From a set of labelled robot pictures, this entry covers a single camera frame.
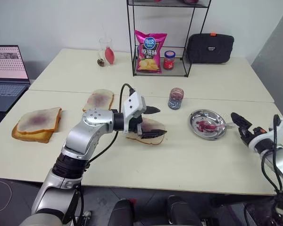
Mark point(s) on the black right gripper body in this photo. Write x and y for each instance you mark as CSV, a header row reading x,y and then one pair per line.
x,y
259,132

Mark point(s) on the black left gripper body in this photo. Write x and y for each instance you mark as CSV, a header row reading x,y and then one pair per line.
x,y
135,126

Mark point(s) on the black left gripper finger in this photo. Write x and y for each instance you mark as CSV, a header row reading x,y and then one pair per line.
x,y
152,110
154,133

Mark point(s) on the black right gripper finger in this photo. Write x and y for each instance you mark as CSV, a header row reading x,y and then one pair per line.
x,y
241,120
244,137

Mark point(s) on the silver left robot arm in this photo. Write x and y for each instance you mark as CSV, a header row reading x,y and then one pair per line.
x,y
89,134

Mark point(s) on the bread slice with jam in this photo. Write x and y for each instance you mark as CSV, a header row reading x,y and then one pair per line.
x,y
153,126
39,120
99,100

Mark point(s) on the clear plastic spoon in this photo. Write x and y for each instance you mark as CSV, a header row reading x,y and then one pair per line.
x,y
220,127

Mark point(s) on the open glass jam jar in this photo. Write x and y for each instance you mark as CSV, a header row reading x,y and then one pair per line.
x,y
176,100

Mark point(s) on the red jam jar blue lid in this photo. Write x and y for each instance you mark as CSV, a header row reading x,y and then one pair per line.
x,y
169,61

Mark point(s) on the toasted golden bread slice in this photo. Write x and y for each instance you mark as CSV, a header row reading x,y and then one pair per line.
x,y
35,137

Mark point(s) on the round metal plate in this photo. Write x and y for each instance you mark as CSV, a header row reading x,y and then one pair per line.
x,y
202,116

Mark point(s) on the pink potato chips bag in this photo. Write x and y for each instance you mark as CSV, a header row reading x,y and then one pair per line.
x,y
149,54

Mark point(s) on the red leaf-shaped object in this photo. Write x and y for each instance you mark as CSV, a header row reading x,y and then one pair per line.
x,y
110,55

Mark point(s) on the small round glass jar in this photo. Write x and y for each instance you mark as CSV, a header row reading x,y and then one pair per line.
x,y
101,62

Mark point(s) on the dark bulky object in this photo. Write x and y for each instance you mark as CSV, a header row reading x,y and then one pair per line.
x,y
268,209

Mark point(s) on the black zippered pouch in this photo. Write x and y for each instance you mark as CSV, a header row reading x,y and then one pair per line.
x,y
210,48

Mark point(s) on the clear drinking glass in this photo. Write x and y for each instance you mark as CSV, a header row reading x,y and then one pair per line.
x,y
103,44

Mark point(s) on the dark rounded shape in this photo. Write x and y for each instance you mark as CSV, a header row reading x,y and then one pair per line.
x,y
122,212
181,212

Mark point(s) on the open grey laptop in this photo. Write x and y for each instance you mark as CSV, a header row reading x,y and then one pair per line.
x,y
7,70

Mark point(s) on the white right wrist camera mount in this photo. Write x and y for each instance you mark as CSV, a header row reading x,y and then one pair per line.
x,y
271,136

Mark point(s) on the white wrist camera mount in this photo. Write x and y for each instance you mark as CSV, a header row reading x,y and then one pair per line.
x,y
271,136
132,106

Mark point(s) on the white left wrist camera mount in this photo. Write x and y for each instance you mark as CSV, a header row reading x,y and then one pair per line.
x,y
132,106

